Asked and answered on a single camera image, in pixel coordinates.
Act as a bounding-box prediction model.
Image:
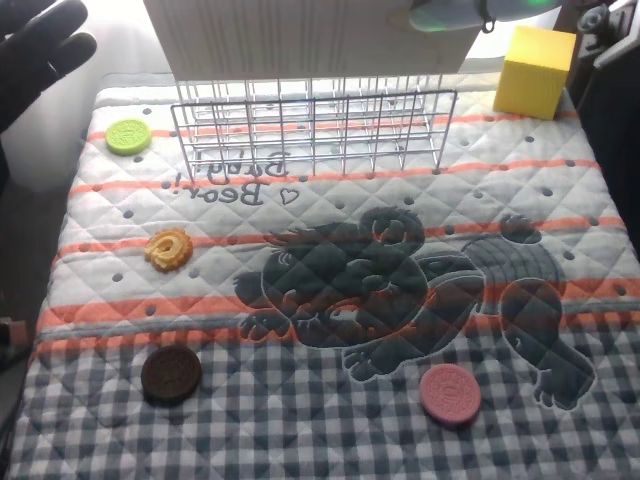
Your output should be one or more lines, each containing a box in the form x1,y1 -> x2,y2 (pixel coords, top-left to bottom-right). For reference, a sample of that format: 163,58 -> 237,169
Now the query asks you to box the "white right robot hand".
407,0 -> 569,34

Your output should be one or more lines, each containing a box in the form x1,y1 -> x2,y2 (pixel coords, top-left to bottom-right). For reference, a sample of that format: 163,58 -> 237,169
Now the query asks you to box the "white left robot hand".
0,0 -> 99,136

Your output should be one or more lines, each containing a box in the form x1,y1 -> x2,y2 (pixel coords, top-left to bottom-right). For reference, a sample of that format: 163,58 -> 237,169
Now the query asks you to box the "yellow foam block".
492,25 -> 577,121

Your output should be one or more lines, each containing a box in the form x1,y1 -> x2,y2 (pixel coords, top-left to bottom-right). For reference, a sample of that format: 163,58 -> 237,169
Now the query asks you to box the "green toy sandwich cookie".
104,117 -> 152,157

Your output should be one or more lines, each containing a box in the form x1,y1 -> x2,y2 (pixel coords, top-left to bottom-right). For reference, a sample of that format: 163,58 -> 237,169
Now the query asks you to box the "yellow toy butter cookie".
144,228 -> 194,274

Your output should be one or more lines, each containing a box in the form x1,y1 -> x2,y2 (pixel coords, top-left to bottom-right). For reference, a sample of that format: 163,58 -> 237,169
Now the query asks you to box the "grey quilt with printed bear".
7,72 -> 640,480

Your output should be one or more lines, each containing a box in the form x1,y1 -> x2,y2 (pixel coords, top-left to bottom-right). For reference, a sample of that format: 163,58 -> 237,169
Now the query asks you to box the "brown toy sandwich cookie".
140,345 -> 204,405

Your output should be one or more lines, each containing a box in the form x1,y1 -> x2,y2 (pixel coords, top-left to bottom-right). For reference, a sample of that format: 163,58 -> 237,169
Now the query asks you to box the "pink toy sandwich cookie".
418,363 -> 483,429

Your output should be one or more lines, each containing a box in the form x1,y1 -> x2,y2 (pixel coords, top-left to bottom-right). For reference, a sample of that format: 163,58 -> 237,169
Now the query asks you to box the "wire dish rack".
169,74 -> 459,182

